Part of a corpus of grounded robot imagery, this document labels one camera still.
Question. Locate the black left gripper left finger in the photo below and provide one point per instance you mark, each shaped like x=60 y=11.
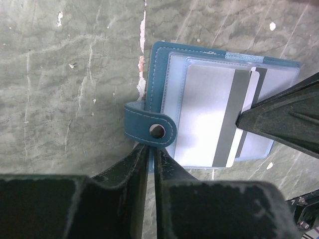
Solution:
x=109 y=205

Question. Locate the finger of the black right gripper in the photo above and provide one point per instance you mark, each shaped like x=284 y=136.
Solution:
x=290 y=117

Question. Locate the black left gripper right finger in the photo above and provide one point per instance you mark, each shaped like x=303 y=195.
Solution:
x=188 y=208

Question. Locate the white stripe card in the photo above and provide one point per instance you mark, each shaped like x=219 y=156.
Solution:
x=271 y=82
x=213 y=99

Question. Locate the blue card holder wallet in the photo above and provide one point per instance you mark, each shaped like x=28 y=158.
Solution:
x=155 y=121

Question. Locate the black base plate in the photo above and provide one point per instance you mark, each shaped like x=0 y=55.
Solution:
x=305 y=209

